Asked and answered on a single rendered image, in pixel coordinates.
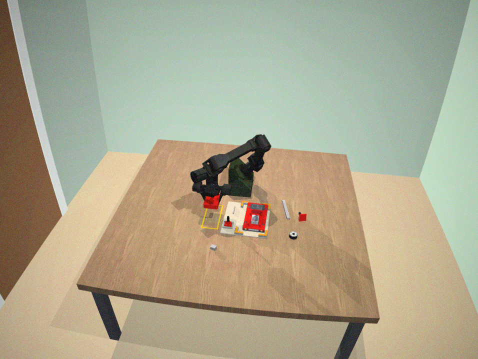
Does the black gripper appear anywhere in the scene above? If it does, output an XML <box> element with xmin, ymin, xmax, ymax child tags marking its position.
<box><xmin>192</xmin><ymin>177</ymin><xmax>232</xmax><ymax>203</ymax></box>

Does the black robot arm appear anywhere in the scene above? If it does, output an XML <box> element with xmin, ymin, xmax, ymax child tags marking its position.
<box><xmin>190</xmin><ymin>134</ymin><xmax>272</xmax><ymax>198</ymax></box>

